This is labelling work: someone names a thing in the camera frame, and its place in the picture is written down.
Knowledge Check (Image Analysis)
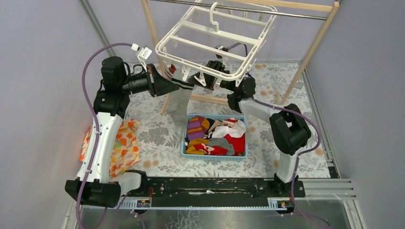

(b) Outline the purple orange striped sock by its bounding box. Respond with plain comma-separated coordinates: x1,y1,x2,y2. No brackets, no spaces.
187,116,210,141

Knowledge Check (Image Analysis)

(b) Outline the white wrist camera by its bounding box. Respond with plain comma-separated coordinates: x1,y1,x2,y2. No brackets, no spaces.
131,43,153,70
215,45,229,59

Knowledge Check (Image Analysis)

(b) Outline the white plastic clip hanger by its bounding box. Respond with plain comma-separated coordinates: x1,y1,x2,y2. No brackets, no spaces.
155,1,278,85

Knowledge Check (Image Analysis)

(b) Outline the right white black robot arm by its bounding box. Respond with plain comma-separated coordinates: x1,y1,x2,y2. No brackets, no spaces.
219,72,313,197

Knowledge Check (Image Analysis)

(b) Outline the grey sock with red stripes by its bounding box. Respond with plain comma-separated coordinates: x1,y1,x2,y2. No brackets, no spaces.
168,64,177,74

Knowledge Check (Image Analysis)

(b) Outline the grey striped cuff sock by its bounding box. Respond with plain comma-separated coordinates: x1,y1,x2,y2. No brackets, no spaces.
166,69,194,127

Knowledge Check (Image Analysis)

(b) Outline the red white patterned sock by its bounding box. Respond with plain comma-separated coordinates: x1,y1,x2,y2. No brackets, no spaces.
194,143,228,156

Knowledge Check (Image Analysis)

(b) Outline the blue plastic sock basket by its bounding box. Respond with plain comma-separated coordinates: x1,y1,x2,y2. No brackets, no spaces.
180,114,248,161

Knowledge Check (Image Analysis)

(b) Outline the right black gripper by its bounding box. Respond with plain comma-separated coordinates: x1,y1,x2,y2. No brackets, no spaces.
186,61,238,93

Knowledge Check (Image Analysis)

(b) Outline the santa pattern white sock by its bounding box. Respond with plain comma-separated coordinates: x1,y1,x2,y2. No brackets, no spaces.
211,119,246,138

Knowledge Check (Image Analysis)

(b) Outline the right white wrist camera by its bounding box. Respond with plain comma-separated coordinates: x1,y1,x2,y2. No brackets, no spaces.
215,45,229,59

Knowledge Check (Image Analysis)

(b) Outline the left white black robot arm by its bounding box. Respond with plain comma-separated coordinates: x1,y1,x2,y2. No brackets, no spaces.
64,56,179,208

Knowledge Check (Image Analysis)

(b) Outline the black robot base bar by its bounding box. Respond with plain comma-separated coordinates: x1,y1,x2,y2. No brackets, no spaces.
127,177,306,204

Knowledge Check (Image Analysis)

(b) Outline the wooden drying rack frame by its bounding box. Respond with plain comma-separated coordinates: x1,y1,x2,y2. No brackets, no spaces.
140,0,341,116

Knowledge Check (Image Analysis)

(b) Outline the floral patterned table mat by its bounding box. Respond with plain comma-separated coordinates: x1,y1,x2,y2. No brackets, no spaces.
125,63,330,178

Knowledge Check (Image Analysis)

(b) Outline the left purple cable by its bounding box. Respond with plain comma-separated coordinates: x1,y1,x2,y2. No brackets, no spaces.
75,42,138,229

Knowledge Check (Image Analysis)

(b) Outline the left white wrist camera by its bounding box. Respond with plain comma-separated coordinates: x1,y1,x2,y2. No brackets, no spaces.
131,43,153,70

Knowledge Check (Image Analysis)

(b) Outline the metal hanging rod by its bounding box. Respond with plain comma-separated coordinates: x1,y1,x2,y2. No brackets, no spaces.
153,0,327,21

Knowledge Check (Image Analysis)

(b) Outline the orange floral cloth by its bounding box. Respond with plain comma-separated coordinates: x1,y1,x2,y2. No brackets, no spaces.
79,118,141,178

